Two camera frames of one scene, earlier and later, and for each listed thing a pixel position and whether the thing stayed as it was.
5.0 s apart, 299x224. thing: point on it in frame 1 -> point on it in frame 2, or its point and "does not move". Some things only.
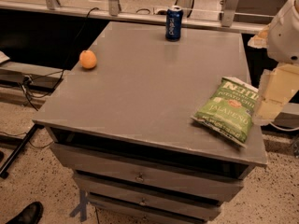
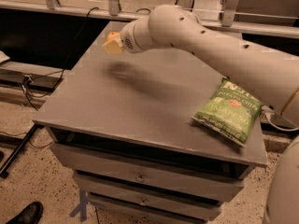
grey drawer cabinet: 124,126 does not move
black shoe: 30,215 does not move
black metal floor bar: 4,174 does not move
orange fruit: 88,59 -> 112,35
